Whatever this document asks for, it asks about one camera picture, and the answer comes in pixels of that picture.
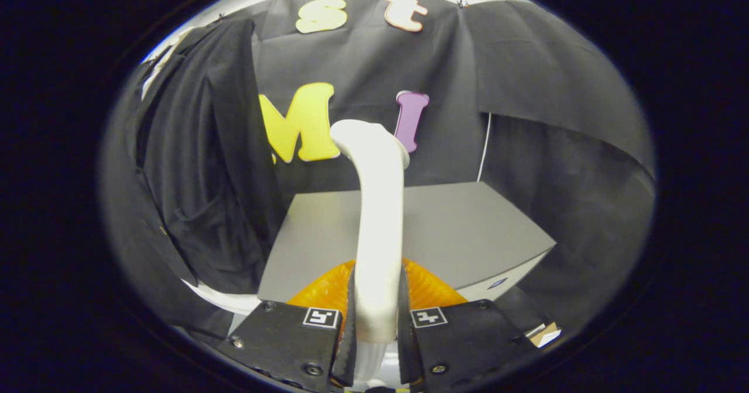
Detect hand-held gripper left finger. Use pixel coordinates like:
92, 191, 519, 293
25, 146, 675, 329
215, 258, 358, 392

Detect beige cabinet with grey top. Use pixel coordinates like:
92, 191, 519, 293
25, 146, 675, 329
228, 181, 556, 335

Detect thin white cable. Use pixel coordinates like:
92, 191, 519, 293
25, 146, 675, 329
477, 112, 492, 182

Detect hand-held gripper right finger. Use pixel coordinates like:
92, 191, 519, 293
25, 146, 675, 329
398, 257, 536, 392

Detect white garment steamer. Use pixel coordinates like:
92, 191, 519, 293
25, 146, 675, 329
329, 119, 411, 391

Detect cardboard box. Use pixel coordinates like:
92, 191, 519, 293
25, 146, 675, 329
524, 322, 562, 348

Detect black backdrop cloth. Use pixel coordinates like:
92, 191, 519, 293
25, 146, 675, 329
99, 0, 656, 347

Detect black suit jacket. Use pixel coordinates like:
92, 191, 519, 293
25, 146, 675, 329
117, 18, 287, 295

